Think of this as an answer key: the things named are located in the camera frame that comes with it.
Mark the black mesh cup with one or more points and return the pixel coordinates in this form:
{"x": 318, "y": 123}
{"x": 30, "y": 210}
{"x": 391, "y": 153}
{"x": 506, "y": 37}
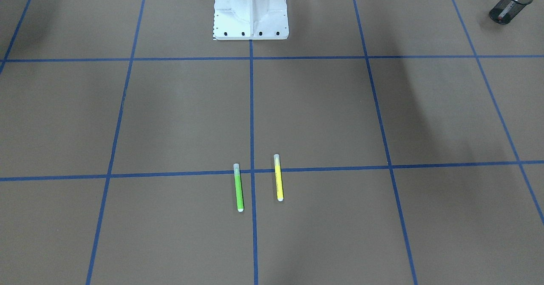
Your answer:
{"x": 493, "y": 13}

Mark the yellow highlighter pen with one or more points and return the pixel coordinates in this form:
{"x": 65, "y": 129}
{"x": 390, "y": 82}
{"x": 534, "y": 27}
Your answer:
{"x": 278, "y": 178}

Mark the brown paper table mat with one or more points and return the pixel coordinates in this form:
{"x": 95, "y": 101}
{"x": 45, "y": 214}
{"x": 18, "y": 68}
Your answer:
{"x": 410, "y": 135}

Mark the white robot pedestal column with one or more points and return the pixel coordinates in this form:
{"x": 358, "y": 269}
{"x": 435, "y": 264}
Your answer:
{"x": 250, "y": 20}

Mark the green highlighter pen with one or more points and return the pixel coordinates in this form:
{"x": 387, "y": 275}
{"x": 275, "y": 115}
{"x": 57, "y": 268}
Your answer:
{"x": 238, "y": 188}

